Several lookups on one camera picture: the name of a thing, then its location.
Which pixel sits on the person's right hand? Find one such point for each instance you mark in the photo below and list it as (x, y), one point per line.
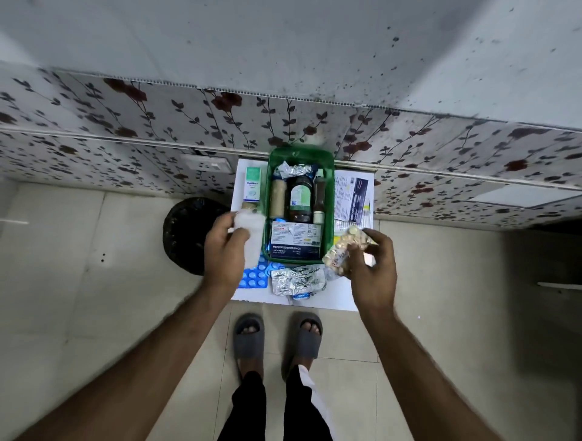
(375, 281)

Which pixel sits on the person's left hand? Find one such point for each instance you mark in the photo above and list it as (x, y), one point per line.
(223, 259)

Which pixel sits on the person's left thumb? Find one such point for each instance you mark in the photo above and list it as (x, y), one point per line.
(241, 238)

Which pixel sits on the person's right thumb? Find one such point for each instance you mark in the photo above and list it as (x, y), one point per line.
(353, 266)

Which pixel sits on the white plastic bottle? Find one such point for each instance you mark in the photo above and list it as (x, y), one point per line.
(255, 236)

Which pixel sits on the yellow tablet blister pack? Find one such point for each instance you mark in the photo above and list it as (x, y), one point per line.
(341, 252)

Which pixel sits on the person's left forearm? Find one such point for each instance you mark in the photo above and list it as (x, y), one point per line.
(136, 372)

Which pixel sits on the person's right forearm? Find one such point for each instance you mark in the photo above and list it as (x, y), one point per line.
(418, 377)

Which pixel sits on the blue tablet blister pack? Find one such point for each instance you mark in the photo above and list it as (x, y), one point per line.
(253, 275)

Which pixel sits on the black trash bin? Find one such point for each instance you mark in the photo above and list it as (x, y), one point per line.
(188, 234)

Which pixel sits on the blue and white dressing box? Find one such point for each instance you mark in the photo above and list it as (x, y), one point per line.
(294, 241)

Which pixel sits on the beige medicine bottle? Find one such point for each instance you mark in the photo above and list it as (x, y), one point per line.
(277, 198)

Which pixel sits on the green and white medicine box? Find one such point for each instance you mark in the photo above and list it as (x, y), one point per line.
(252, 184)

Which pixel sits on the silver foil blister pack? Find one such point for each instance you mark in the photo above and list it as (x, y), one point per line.
(298, 279)

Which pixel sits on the green plastic basket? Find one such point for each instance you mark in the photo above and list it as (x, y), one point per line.
(329, 213)

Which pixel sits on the dark blue medicine packet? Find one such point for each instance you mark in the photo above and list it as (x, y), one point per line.
(358, 200)

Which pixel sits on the white printed leaflet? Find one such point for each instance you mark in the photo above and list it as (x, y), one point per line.
(341, 200)

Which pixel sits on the dark bottle with green label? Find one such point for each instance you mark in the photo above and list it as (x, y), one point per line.
(301, 200)

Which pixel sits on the brown bottle with white cap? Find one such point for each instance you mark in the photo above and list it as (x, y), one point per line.
(319, 200)

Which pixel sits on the crumpled silver foil strip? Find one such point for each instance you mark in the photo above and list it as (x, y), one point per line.
(295, 170)

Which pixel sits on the grey right slipper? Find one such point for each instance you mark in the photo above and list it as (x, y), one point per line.
(307, 340)

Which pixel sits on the grey slipper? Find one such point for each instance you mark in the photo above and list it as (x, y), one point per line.
(307, 340)
(248, 343)

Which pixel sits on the grey left slipper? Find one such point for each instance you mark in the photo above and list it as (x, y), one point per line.
(248, 343)

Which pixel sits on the black trousers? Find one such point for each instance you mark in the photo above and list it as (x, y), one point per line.
(277, 411)

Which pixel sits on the white wall socket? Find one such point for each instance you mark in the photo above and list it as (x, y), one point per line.
(207, 163)

